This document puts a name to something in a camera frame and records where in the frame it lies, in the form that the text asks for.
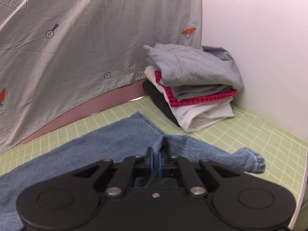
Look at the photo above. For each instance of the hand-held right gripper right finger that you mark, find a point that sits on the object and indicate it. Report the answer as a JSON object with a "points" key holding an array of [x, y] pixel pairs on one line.
{"points": [[160, 162]]}

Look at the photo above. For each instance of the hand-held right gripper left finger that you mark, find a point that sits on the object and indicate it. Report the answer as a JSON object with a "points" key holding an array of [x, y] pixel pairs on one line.
{"points": [[151, 160]]}

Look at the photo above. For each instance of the blue denim pants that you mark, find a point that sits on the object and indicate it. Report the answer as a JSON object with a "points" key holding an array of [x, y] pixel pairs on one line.
{"points": [[96, 144]]}

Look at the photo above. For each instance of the folded black garment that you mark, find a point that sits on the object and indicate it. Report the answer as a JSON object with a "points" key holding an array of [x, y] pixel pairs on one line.
{"points": [[158, 101]]}

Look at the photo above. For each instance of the folded white garment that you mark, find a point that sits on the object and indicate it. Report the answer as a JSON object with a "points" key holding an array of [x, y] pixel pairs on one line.
{"points": [[207, 115]]}

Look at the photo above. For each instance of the folded red checked garment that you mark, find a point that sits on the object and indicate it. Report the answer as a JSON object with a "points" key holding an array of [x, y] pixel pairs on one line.
{"points": [[192, 101]]}

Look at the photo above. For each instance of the pink board edge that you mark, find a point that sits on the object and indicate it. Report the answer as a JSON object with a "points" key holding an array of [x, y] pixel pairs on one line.
{"points": [[84, 115]]}

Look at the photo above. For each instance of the green grid mat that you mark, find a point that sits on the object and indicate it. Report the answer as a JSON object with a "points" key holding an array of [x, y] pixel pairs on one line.
{"points": [[252, 134]]}

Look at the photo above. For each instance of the folded grey garment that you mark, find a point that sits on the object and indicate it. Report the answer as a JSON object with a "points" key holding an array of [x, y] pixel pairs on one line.
{"points": [[192, 65]]}

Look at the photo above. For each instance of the grey printed bed sheet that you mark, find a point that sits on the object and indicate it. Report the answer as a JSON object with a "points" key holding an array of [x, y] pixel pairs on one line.
{"points": [[84, 48]]}

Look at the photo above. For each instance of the white foam board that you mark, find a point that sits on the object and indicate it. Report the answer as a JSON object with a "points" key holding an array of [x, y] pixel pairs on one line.
{"points": [[259, 41]]}

